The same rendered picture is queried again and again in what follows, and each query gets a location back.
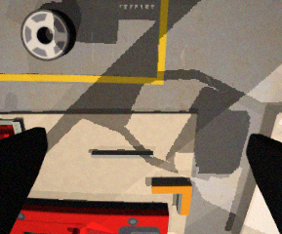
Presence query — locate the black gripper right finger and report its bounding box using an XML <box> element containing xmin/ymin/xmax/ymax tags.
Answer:
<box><xmin>246</xmin><ymin>134</ymin><xmax>282</xmax><ymax>234</ymax></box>

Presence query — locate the yellow rectangular outline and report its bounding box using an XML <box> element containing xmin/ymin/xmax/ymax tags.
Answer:
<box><xmin>0</xmin><ymin>0</ymin><xmax>169</xmax><ymax>85</ymax></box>

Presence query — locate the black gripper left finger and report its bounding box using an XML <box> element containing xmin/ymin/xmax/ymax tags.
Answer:
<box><xmin>0</xmin><ymin>128</ymin><xmax>48</xmax><ymax>234</ymax></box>

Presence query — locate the black tyre with grey wheel rim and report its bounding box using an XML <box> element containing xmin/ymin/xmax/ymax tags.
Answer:
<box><xmin>20</xmin><ymin>8</ymin><xmax>77</xmax><ymax>61</ymax></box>

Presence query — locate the red flat rectangular board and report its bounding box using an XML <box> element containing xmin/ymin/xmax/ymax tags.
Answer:
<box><xmin>11</xmin><ymin>199</ymin><xmax>169</xmax><ymax>234</ymax></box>

